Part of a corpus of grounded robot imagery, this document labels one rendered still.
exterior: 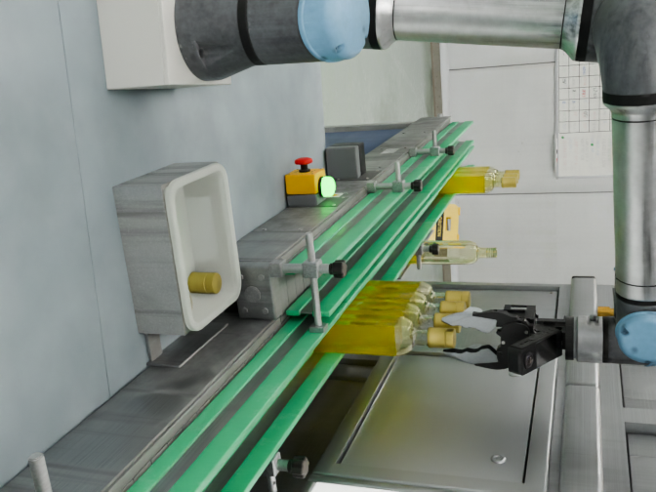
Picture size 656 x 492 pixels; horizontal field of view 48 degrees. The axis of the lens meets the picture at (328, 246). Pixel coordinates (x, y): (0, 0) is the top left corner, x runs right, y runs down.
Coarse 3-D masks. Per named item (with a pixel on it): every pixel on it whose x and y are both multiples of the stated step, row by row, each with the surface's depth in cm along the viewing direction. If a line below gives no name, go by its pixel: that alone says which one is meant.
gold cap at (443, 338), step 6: (432, 330) 124; (438, 330) 124; (444, 330) 123; (450, 330) 123; (432, 336) 123; (438, 336) 123; (444, 336) 123; (450, 336) 122; (432, 342) 123; (438, 342) 123; (444, 342) 123; (450, 342) 122
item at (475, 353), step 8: (480, 344) 128; (448, 352) 125; (456, 352) 124; (464, 352) 123; (472, 352) 123; (480, 352) 122; (488, 352) 122; (496, 352) 122; (464, 360) 124; (472, 360) 123; (480, 360) 123; (488, 360) 122; (496, 360) 122
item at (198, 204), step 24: (216, 168) 111; (168, 192) 99; (192, 192) 116; (216, 192) 115; (168, 216) 100; (192, 216) 117; (216, 216) 116; (192, 240) 118; (216, 240) 117; (192, 264) 119; (216, 264) 118; (240, 288) 119; (192, 312) 110; (216, 312) 111
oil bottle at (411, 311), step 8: (352, 304) 135; (360, 304) 135; (368, 304) 135; (376, 304) 134; (384, 304) 134; (392, 304) 133; (400, 304) 133; (408, 304) 133; (344, 312) 133; (352, 312) 132; (360, 312) 132; (368, 312) 131; (376, 312) 131; (384, 312) 130; (392, 312) 130; (400, 312) 129; (408, 312) 129; (416, 312) 130; (416, 320) 129
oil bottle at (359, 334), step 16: (352, 320) 128; (368, 320) 128; (384, 320) 127; (400, 320) 126; (336, 336) 128; (352, 336) 127; (368, 336) 126; (384, 336) 125; (400, 336) 124; (336, 352) 129; (352, 352) 128; (368, 352) 127; (384, 352) 126; (400, 352) 125
